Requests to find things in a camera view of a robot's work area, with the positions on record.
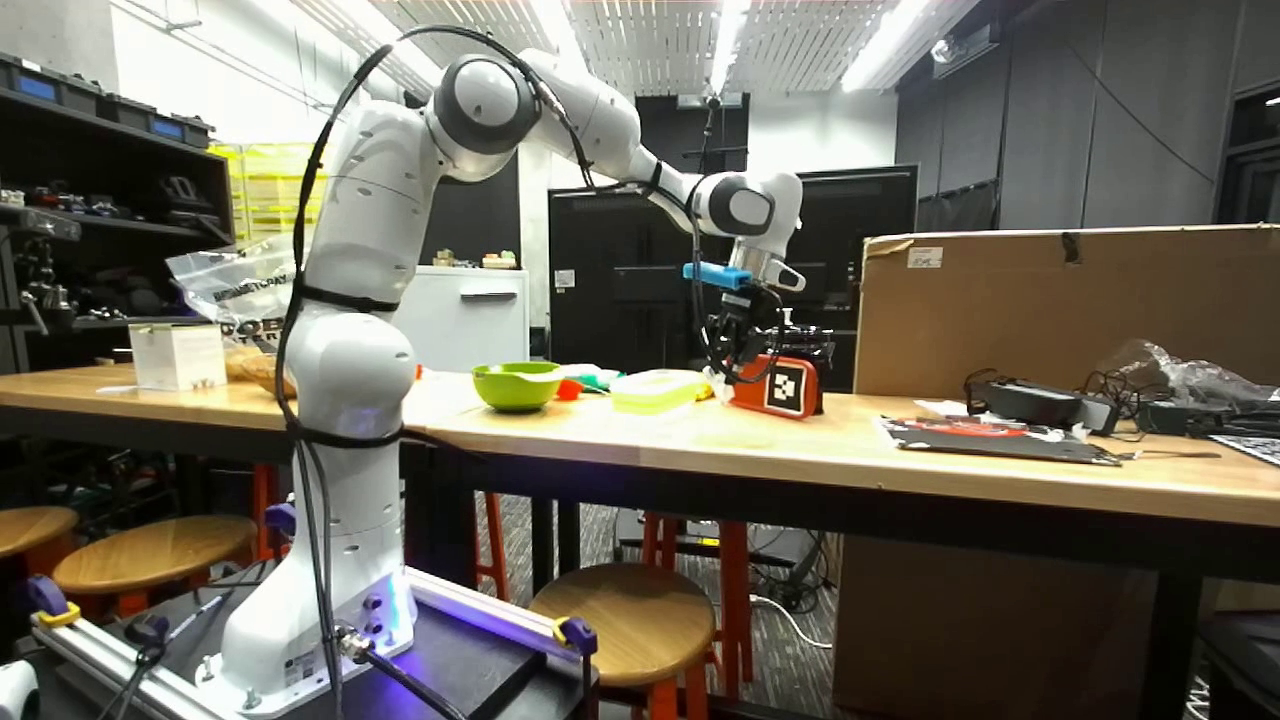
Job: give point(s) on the large cardboard box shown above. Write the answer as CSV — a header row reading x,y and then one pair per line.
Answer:
x,y
1043,305

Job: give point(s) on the yellow storage bins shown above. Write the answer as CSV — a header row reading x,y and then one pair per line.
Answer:
x,y
266,187

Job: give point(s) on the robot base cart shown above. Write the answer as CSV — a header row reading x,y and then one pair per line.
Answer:
x,y
464,653

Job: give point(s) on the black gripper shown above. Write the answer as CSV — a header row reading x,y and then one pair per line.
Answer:
x,y
742,320

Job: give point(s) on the black headset device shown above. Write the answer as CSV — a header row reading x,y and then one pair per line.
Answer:
x,y
1034,403

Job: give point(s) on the cardboard sheet under table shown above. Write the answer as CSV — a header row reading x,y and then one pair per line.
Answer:
x,y
986,624

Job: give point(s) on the small teal object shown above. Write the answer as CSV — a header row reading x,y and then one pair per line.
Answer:
x,y
593,387

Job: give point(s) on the crumpled clear plastic bag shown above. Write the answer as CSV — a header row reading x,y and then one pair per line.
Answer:
x,y
1187,381

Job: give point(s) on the dark magazine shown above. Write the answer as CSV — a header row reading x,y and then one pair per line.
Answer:
x,y
1003,436

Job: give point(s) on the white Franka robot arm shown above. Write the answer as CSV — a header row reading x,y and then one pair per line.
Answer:
x,y
346,375

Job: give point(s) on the purple clamp with yellow band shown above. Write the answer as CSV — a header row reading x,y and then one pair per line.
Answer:
x,y
54,605

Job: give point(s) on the clear bag with parts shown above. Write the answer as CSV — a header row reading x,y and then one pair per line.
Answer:
x,y
223,282

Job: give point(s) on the black storage shelf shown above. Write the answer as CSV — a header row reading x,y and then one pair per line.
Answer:
x,y
104,202

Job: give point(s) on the small red object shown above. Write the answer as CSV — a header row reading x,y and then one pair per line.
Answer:
x,y
568,391

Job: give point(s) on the clear plastic food container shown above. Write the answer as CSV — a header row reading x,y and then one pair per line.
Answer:
x,y
662,391

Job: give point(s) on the orange metal stool frame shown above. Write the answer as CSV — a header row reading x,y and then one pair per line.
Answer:
x,y
733,586

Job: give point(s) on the orange box with tag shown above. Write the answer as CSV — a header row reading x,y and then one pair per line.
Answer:
x,y
785,387

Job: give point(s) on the white carton box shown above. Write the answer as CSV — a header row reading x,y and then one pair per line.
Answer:
x,y
180,359

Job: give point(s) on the round wooden stool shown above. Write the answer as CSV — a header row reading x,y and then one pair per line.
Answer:
x,y
24,527
626,622
155,549

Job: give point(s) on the large black monitor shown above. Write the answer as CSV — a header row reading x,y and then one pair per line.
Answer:
x,y
626,282

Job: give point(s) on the green bowl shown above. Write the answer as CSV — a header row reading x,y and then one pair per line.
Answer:
x,y
513,387

